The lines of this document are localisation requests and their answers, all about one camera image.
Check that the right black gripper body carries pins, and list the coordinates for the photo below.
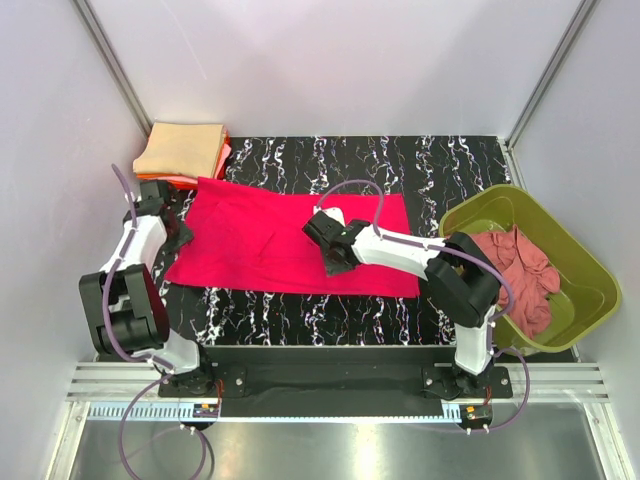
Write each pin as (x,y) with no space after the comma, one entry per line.
(335,261)

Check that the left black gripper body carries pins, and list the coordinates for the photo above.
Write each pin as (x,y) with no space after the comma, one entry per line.
(175,233)

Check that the bright pink t shirt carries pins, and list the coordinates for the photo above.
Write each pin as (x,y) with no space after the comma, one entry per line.
(248,238)

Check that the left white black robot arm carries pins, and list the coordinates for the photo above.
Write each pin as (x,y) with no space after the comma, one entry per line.
(124,310)

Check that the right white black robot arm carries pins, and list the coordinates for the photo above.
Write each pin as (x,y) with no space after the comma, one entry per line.
(459,279)

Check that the folded red orange t shirts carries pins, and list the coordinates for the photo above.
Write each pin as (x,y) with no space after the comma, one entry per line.
(188,183)

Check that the folded beige t shirt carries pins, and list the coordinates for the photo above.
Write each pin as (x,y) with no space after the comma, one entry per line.
(191,150)

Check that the black marble pattern mat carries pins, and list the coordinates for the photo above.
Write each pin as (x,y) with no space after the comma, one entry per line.
(432,173)

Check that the dusty pink crumpled t shirt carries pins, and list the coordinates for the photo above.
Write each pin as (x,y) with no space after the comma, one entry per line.
(529,273)

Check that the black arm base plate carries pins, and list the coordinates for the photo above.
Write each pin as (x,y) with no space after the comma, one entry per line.
(421,356)

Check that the aluminium rail front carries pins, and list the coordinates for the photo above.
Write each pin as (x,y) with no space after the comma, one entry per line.
(548,382)

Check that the white slotted cable duct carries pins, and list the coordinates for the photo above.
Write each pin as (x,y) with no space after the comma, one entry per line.
(235,411)

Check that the left aluminium frame post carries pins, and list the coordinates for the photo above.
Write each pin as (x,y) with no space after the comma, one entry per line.
(98,35)

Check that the aluminium frame post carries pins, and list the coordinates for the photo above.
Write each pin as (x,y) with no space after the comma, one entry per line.
(98,35)
(560,54)

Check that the right aluminium frame post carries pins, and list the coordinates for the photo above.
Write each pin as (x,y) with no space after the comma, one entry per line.
(560,54)

